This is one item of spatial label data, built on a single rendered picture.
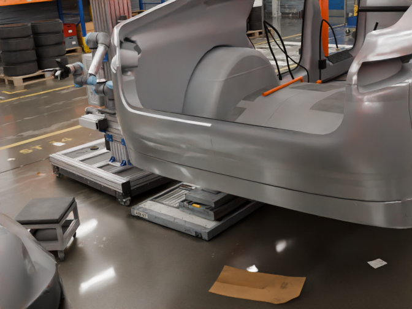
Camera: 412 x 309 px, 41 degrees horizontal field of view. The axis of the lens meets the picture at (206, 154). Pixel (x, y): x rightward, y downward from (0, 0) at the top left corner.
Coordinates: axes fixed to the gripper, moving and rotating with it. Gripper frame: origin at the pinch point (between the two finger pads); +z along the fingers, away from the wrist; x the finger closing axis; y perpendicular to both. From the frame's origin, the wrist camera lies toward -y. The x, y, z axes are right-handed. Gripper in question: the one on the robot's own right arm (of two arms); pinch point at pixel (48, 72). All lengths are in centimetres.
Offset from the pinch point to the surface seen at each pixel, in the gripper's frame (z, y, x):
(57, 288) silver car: 214, -35, -235
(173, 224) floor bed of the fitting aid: -17, 105, -107
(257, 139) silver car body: 73, -21, -215
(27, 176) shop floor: -53, 139, 101
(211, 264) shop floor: 14, 103, -161
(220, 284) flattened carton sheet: 34, 99, -180
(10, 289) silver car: 232, -49, -243
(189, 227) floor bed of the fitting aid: -14, 101, -124
